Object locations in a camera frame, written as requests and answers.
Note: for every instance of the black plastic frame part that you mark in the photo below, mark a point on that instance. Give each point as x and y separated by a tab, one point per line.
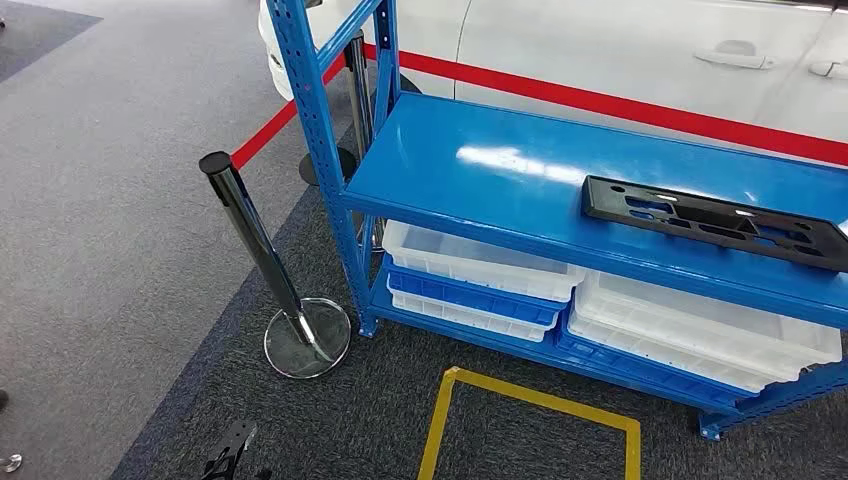
609	199

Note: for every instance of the blue steel shelf rack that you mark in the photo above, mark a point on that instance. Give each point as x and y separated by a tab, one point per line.
464	152

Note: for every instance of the white plastic tray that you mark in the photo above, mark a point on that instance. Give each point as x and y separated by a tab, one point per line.
636	351
450	316
464	262
696	324

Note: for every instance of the red barrier belt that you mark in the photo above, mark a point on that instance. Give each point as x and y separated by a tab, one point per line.
265	136
596	99

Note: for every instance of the white car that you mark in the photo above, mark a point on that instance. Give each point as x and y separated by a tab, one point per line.
563	40

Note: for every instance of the small chrome floor object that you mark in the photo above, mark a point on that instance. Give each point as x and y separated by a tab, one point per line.
10	464

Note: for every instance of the chrome stanchion post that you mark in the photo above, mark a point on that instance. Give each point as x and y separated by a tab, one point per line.
359	99
255	232

